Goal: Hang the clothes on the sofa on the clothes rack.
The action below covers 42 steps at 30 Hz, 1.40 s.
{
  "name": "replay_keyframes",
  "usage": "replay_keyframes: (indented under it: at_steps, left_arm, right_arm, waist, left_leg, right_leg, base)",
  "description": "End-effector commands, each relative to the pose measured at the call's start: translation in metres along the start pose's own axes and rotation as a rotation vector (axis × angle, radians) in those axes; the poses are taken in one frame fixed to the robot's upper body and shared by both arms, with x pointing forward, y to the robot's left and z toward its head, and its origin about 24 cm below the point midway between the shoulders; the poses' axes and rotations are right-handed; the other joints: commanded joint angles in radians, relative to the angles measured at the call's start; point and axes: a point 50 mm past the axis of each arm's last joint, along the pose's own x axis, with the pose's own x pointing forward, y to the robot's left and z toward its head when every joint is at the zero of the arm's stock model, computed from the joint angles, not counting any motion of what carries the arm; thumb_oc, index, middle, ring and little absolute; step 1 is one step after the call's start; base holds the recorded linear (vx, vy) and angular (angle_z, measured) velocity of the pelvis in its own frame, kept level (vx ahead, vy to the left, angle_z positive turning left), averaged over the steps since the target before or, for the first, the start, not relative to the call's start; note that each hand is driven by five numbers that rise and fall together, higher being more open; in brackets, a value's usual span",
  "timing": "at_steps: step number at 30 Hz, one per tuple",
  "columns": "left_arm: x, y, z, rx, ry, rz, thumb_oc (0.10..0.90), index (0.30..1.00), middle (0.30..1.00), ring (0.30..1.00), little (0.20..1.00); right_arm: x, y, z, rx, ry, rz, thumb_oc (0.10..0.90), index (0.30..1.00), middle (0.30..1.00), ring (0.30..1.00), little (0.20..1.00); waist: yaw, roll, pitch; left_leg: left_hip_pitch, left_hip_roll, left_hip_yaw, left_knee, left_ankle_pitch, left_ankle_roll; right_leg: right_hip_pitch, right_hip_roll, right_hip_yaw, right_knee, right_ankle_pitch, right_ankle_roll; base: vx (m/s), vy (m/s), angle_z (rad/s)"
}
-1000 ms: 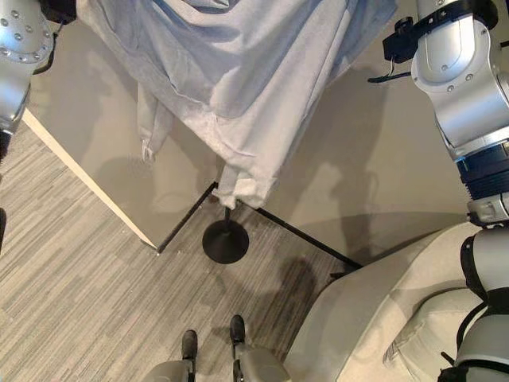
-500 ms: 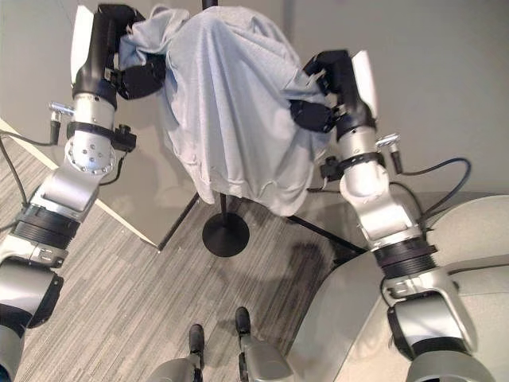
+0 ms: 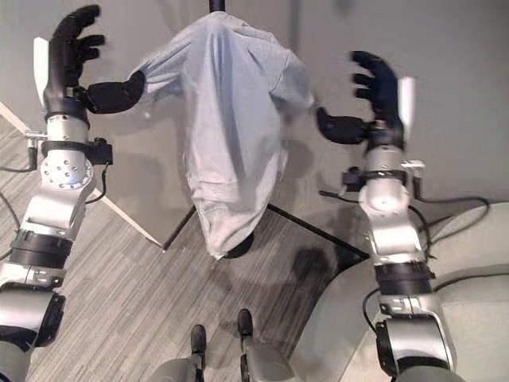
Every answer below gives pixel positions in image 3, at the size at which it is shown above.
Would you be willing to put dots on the robot leg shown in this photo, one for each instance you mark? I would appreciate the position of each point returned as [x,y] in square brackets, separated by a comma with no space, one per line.
[258,354]
[187,358]

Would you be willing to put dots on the light grey sofa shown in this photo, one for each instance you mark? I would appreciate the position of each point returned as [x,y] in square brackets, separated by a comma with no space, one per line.
[421,294]

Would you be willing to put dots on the light blue shirt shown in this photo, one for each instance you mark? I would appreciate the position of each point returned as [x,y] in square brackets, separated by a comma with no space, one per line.
[226,131]

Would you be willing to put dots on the robot right leg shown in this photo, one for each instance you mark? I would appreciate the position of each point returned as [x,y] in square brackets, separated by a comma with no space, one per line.
[258,354]

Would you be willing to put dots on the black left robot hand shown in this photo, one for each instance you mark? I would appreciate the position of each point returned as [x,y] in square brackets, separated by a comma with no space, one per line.
[65,59]

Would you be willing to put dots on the robot left leg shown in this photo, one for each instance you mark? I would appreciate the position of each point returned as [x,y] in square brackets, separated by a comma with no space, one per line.
[187,358]

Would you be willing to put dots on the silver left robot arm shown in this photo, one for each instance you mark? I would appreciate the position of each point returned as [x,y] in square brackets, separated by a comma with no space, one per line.
[47,207]

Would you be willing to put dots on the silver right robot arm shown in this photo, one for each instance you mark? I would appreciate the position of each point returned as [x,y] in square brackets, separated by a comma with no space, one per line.
[393,254]

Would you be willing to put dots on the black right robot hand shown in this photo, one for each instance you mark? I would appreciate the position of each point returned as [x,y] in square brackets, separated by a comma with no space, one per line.
[381,91]

